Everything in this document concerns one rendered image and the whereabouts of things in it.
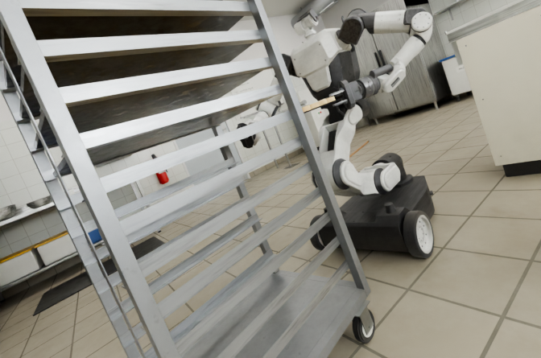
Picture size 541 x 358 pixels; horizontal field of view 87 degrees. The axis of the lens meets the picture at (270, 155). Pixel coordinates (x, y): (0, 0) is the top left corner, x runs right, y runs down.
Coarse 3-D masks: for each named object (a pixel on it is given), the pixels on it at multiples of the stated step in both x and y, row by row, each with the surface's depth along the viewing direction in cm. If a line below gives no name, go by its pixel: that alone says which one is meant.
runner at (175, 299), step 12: (312, 192) 93; (300, 204) 88; (288, 216) 84; (264, 228) 77; (276, 228) 80; (252, 240) 74; (228, 252) 69; (240, 252) 71; (216, 264) 66; (228, 264) 68; (204, 276) 64; (216, 276) 66; (180, 288) 60; (192, 288) 62; (168, 300) 58; (180, 300) 60; (168, 312) 58
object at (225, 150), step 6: (216, 126) 123; (216, 132) 124; (222, 132) 125; (222, 150) 125; (228, 150) 125; (228, 156) 125; (228, 168) 127; (240, 186) 126; (240, 192) 127; (246, 192) 128; (240, 198) 128; (252, 210) 128; (258, 222) 129; (258, 228) 128; (264, 246) 128; (264, 252) 129; (276, 270) 130
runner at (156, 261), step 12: (300, 168) 91; (288, 180) 87; (264, 192) 80; (276, 192) 83; (240, 204) 74; (252, 204) 76; (228, 216) 71; (204, 228) 66; (216, 228) 68; (180, 240) 62; (192, 240) 64; (168, 252) 60; (180, 252) 61; (144, 264) 56; (156, 264) 58; (144, 276) 56
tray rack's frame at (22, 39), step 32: (0, 0) 47; (32, 32) 49; (0, 64) 80; (32, 64) 48; (32, 128) 82; (64, 128) 49; (96, 192) 51; (64, 224) 84; (96, 224) 52; (96, 256) 69; (128, 256) 52; (128, 288) 52; (256, 288) 123; (320, 288) 106; (352, 288) 99; (128, 320) 70; (160, 320) 54; (224, 320) 110; (288, 320) 96; (320, 320) 90; (352, 320) 94; (128, 352) 87; (160, 352) 53; (192, 352) 98; (256, 352) 87; (288, 352) 82; (320, 352) 78
